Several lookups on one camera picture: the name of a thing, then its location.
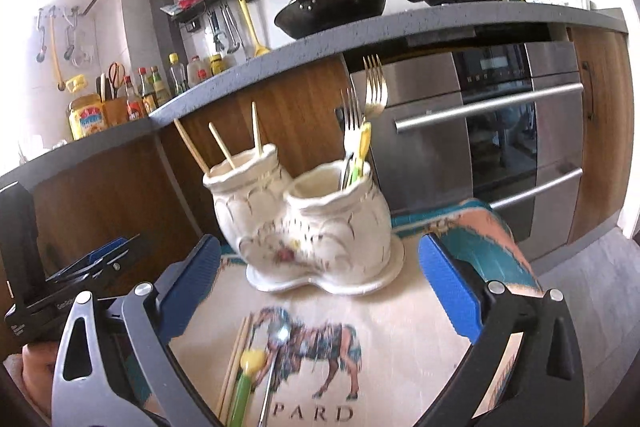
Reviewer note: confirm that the black wall shelf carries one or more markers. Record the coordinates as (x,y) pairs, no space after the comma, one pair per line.
(195,10)

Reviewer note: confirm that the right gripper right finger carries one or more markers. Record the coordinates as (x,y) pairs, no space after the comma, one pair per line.
(546,384)

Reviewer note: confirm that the yellow hanging spatula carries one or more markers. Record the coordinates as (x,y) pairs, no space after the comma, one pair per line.
(259,48)

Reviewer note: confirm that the horse print quilted mat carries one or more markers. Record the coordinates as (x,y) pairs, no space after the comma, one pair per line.
(379,359)

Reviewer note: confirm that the bamboo chopstick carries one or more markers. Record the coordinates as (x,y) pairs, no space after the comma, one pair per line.
(191,146)

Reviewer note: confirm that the grey speckled countertop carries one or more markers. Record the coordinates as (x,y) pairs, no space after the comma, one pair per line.
(427,23)

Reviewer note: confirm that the person's left hand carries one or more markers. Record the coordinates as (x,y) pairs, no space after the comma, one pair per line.
(38,369)

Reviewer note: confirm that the silver fork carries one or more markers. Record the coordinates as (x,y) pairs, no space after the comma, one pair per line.
(351,117)

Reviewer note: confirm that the black wok with handle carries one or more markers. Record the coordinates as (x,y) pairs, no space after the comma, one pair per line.
(302,18)

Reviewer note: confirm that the silver spoon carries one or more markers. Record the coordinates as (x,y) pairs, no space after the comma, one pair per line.
(280,340)

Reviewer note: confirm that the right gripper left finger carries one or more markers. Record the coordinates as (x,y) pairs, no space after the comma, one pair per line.
(114,365)

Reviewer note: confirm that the yellow cooking oil jug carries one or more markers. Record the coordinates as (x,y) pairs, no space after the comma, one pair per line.
(86,116)

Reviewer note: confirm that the gold fork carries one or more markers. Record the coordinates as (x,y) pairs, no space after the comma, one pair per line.
(376,97)

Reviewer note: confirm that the stainless steel oven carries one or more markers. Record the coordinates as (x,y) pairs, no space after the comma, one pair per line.
(502,124)

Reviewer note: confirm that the white ceramic utensil holder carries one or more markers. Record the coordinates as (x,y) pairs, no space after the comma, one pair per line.
(292,232)

